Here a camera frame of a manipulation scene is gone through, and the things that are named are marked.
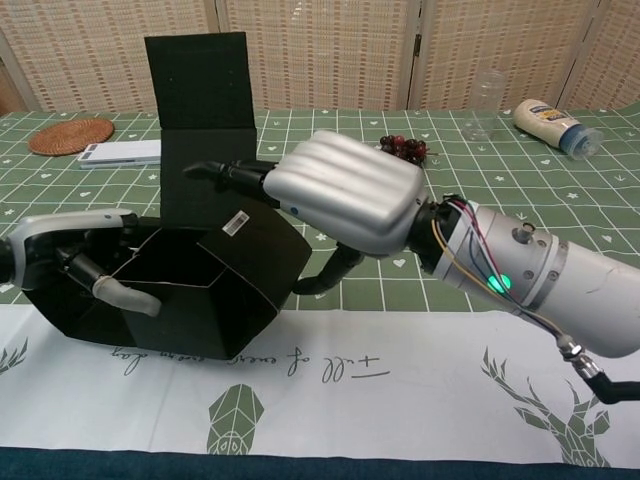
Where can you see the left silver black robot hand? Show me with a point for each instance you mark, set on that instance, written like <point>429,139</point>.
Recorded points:
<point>50,225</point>

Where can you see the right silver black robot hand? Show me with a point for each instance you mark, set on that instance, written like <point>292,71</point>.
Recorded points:
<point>350,195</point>

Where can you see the black foldable cardboard box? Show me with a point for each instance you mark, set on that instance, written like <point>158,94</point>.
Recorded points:
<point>205,150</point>

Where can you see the dark red grape bunch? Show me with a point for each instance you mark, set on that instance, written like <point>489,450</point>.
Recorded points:
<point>405,147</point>

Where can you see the round woven rattan coaster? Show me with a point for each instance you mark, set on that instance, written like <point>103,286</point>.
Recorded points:
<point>70,137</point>

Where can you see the white flat electronic device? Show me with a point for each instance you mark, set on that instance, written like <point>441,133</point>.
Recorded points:
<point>125,151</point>

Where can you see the bamboo folding screen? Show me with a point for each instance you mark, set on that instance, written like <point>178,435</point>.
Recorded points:
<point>350,55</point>

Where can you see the clear empty jar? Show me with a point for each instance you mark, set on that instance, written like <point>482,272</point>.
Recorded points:
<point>484,115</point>

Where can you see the metal screen hinge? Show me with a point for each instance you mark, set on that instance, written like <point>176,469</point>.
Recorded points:
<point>417,42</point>

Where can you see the mayonnaise squeeze bottle blue cap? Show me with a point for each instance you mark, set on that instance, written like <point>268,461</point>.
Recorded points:
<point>542,122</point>

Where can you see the dark teal under cloth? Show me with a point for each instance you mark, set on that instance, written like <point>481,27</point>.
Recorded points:
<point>100,465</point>

